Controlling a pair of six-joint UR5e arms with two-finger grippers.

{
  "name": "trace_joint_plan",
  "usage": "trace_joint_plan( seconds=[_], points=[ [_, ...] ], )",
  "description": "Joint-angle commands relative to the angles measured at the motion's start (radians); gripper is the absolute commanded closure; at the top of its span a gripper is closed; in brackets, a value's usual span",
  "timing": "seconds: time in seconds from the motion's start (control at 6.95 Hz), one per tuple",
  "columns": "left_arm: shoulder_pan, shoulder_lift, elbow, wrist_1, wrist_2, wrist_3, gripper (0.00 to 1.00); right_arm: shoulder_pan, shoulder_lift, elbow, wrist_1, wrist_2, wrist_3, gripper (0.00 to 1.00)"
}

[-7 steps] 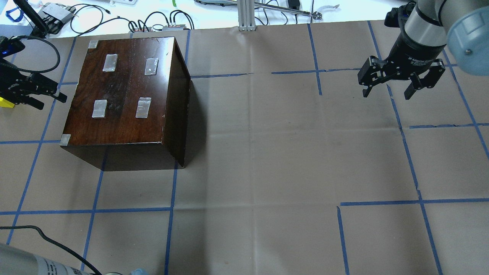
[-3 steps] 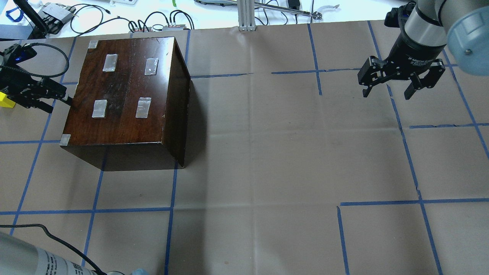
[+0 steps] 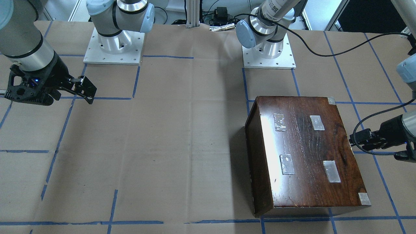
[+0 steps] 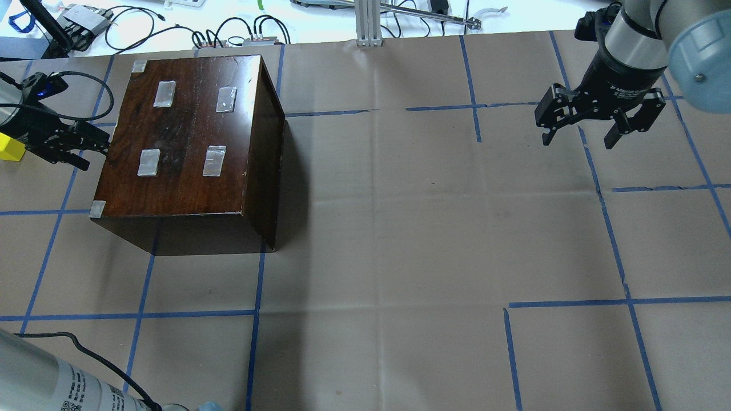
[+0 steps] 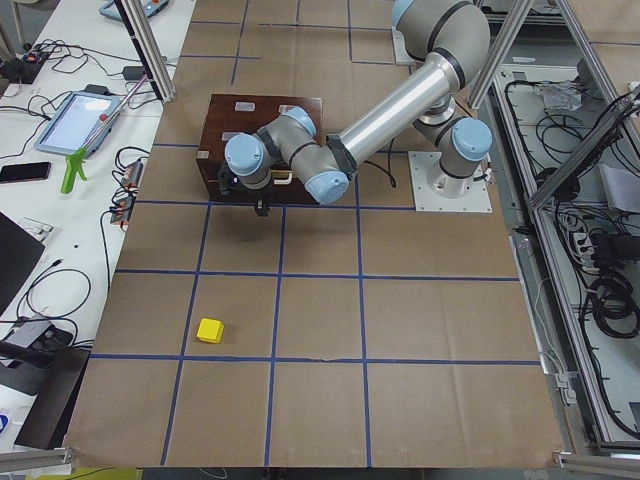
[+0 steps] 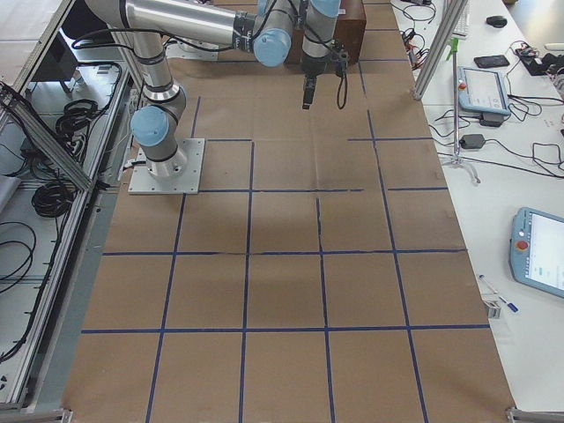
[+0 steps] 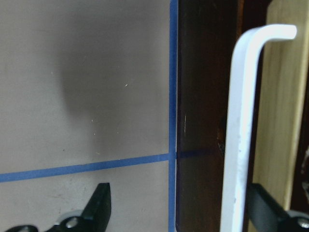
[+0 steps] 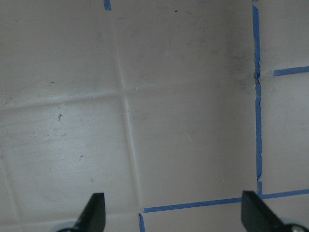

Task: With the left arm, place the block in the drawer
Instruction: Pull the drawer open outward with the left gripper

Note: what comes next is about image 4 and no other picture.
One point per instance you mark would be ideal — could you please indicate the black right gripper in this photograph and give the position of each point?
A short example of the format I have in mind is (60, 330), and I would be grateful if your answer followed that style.
(613, 81)

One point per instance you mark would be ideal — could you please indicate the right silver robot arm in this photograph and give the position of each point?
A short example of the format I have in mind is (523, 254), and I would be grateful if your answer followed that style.
(637, 41)

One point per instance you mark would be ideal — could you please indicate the dark wooden drawer cabinet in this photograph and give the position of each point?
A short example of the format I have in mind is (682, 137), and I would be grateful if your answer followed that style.
(179, 211)

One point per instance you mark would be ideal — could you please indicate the aluminium frame post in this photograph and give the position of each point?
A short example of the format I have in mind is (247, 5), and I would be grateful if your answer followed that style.
(368, 29)

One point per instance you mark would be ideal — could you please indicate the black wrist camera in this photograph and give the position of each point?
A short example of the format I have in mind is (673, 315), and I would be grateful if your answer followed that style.
(39, 86)

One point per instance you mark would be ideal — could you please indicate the grey electronics box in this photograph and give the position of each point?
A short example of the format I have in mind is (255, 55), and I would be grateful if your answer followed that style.
(92, 19)

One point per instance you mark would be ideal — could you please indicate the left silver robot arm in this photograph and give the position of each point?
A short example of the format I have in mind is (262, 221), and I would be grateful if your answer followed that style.
(33, 379)

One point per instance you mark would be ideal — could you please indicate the grey corner tape patch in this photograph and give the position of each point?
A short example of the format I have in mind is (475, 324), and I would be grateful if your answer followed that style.
(138, 66)
(96, 209)

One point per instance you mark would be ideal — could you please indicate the yellow block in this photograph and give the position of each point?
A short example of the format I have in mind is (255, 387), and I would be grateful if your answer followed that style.
(11, 149)

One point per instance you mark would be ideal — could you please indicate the clear tape patch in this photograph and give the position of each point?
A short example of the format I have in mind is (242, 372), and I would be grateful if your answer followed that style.
(214, 160)
(226, 100)
(148, 162)
(165, 93)

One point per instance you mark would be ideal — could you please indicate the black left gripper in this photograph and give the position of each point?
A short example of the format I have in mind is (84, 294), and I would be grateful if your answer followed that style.
(29, 128)

